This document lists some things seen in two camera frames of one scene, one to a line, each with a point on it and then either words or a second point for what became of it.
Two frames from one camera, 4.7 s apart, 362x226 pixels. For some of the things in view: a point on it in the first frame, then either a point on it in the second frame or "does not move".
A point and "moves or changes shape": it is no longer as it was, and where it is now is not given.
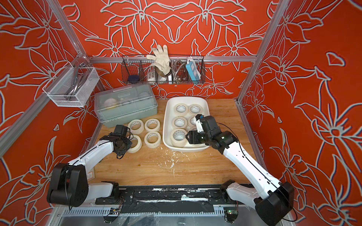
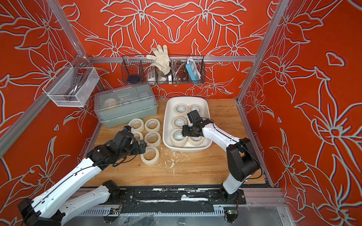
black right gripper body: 198,138 -> 201,129
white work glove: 162,62 does not move
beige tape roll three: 178,143 does not move
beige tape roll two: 139,144 moves or changes shape
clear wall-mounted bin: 69,86 does not move
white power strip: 151,76 does not move
